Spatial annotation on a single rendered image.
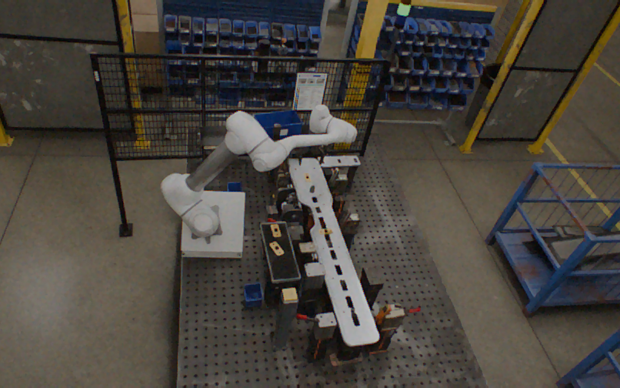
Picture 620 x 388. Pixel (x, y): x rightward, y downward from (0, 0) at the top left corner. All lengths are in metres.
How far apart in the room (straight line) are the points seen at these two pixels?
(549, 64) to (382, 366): 3.70
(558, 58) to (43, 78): 4.77
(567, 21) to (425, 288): 3.10
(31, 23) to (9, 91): 0.69
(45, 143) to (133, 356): 2.41
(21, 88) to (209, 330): 2.89
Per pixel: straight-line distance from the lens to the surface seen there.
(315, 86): 3.25
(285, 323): 2.36
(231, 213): 2.81
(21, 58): 4.53
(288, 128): 3.17
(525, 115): 5.66
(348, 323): 2.35
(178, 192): 2.56
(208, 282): 2.77
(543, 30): 5.07
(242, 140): 2.22
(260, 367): 2.51
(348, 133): 2.61
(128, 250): 3.87
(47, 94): 4.65
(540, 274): 4.33
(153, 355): 3.36
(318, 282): 2.40
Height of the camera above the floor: 2.96
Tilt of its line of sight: 43 degrees down
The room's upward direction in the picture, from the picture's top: 12 degrees clockwise
